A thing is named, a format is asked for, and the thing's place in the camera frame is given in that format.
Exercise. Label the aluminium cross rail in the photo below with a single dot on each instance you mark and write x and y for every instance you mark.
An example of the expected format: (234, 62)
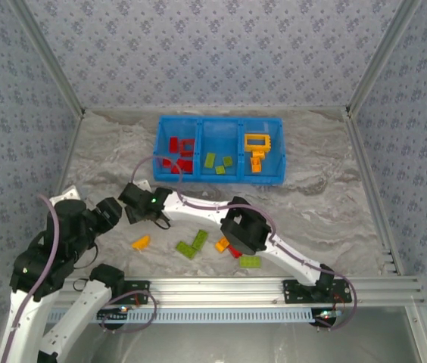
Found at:
(217, 291)

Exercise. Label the yellow lego arch piece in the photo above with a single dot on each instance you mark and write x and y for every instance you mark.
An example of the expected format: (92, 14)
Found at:
(141, 242)

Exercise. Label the red lego window frame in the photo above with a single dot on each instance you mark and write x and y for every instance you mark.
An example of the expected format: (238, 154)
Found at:
(187, 154)

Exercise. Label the long green lego brick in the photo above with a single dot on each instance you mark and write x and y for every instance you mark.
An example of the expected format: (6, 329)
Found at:
(200, 239)

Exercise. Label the aluminium corner post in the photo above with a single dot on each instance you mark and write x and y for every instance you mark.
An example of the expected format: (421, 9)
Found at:
(49, 56)
(380, 56)

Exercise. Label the small red lego brick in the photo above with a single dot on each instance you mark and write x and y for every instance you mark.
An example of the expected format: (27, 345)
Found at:
(175, 170)

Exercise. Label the yellow lego window frame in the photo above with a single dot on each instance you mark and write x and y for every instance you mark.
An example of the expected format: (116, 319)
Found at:
(268, 143)

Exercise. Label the small green lego brick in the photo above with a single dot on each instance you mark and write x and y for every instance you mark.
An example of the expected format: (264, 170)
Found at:
(220, 169)
(228, 161)

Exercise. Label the aluminium frame leg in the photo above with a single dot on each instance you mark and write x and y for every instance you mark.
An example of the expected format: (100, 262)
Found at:
(423, 334)

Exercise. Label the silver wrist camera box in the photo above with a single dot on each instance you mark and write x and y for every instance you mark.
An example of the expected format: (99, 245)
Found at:
(66, 193)
(143, 184)

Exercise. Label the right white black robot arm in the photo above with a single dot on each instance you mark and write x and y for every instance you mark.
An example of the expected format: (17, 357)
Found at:
(198, 208)

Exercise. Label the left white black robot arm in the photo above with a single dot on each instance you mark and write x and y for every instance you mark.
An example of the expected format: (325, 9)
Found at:
(81, 314)

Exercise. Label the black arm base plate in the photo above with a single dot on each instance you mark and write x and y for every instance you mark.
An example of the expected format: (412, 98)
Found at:
(297, 293)
(139, 289)

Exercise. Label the small yellow lego brick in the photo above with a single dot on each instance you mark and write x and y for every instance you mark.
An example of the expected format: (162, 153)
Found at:
(259, 153)

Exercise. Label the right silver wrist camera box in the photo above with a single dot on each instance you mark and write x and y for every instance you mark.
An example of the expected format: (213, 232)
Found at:
(143, 184)

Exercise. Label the small lit circuit board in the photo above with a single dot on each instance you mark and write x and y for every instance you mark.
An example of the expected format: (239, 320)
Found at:
(325, 317)
(112, 315)

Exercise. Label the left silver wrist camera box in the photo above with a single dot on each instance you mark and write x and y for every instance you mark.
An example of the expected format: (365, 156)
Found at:
(66, 193)

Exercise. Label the orange lego brick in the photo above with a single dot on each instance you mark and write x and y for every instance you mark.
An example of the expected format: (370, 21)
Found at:
(256, 165)

